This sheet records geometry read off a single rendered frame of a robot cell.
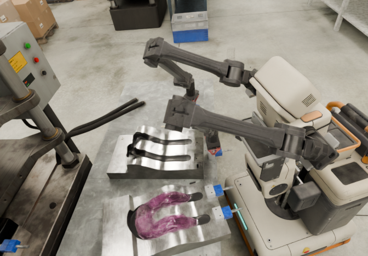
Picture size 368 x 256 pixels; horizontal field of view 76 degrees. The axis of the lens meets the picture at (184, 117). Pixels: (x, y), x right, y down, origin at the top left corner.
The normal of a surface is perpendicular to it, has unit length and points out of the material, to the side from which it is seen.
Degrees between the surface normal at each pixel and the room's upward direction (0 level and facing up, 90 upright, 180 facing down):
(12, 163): 0
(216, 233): 0
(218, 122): 51
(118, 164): 0
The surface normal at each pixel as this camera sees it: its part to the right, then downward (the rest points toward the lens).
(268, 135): 0.27, 0.01
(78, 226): -0.10, -0.72
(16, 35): 0.99, -0.03
